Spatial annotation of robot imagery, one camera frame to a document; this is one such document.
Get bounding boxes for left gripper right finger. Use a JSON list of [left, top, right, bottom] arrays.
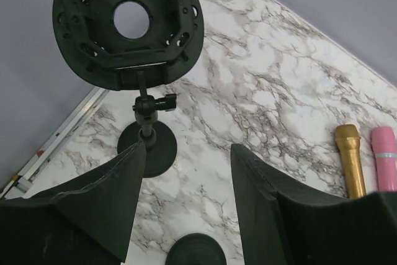
[[231, 144, 396, 264]]

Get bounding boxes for black gold-mic stand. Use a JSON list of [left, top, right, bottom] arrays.
[[53, 0, 204, 178]]

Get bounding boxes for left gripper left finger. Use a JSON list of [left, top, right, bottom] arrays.
[[1, 143, 146, 264]]

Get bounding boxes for gold microphone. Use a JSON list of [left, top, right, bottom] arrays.
[[334, 124, 367, 199]]

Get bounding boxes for pink microphone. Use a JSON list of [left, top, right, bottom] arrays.
[[371, 126, 396, 192]]

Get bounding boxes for black round-base pink-mic stand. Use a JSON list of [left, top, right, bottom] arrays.
[[165, 233, 227, 265]]

